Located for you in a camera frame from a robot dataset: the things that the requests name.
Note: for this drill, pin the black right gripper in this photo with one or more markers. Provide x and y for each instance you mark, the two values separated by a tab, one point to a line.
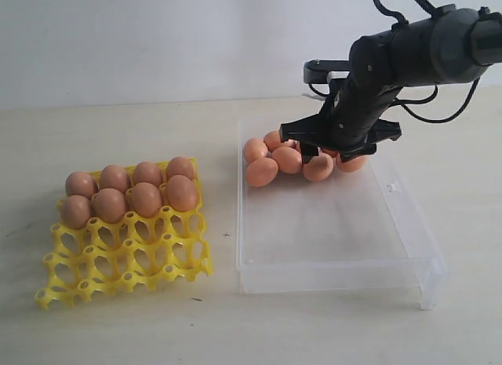
348	122

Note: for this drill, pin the brown egg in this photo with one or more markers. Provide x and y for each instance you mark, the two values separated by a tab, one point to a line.
180	166
75	211
273	141
80	183
146	199
114	176
109	205
318	168
352	165
332	154
288	159
254	149
261	172
148	172
181	193

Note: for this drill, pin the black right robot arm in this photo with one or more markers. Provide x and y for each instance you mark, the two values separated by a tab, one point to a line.
452	46

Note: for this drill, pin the clear plastic box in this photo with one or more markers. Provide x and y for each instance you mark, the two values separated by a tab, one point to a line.
351	231

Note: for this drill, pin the yellow plastic egg tray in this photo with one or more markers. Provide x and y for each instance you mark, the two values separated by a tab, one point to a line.
104	257

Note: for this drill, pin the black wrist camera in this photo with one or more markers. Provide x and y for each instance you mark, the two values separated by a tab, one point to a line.
316	71

